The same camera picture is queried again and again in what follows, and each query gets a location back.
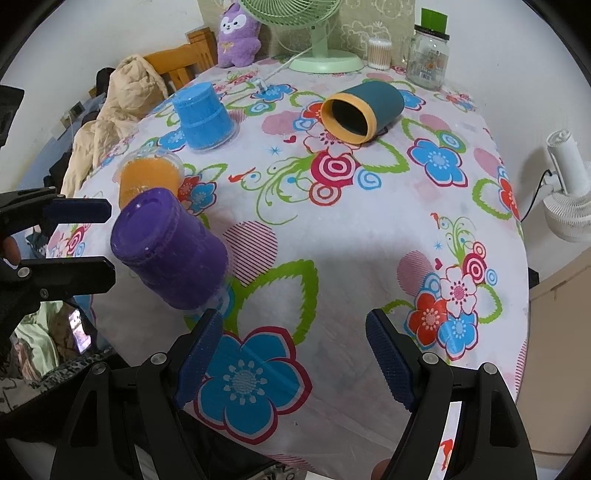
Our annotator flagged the purple plastic cup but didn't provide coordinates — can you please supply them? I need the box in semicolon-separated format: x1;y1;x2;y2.
110;186;235;319

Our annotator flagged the teal cup with yellow rim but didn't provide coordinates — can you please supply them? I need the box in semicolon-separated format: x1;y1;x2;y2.
320;82;406;144

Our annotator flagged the glass jar black lid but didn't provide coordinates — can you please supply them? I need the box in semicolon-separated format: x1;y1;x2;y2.
405;8;451;91

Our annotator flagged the smartphone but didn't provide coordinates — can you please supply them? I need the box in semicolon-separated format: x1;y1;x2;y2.
68;308;94;355

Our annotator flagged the blue plastic cup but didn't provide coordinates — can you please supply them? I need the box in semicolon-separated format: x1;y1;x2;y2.
172;82;241;152

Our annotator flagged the person's left hand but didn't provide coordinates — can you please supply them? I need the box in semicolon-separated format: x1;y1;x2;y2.
0;238;22;269

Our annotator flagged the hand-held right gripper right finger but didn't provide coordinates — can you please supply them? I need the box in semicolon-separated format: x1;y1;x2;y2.
366;308;539;480

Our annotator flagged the green desk fan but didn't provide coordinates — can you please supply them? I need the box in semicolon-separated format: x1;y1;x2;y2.
237;0;366;74

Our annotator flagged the white fan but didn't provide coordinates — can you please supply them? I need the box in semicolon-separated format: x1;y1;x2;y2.
542;130;591;243

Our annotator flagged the white cable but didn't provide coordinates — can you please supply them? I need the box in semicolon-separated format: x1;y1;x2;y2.
251;50;320;92

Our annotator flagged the cardboard box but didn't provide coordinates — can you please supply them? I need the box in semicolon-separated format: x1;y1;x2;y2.
527;251;591;459

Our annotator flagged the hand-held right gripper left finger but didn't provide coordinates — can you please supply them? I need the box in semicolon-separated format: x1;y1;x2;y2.
51;308;225;480

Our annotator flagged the leopard print cloth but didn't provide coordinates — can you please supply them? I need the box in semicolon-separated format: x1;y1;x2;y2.
0;344;118;418

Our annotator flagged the cotton swab container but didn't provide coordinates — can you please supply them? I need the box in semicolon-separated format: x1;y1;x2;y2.
367;38;393;71

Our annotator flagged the wooden chair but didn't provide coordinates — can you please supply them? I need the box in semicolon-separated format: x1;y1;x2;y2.
90;28;218;100

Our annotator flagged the beige jacket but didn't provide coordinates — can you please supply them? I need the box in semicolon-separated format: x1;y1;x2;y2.
60;54;170;200

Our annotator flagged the purple plush toy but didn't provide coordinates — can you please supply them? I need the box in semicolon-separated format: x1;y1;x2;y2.
216;0;263;69

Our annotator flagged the black cable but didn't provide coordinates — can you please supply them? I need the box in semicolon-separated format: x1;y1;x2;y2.
530;168;562;219

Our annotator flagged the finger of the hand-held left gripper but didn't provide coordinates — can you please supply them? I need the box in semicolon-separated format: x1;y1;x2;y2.
0;257;116;304
0;186;113;239

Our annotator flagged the floral tablecloth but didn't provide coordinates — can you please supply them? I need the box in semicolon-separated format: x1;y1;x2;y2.
44;54;533;477

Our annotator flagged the orange plastic cup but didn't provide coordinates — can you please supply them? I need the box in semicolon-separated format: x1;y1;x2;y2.
113;148;185;211

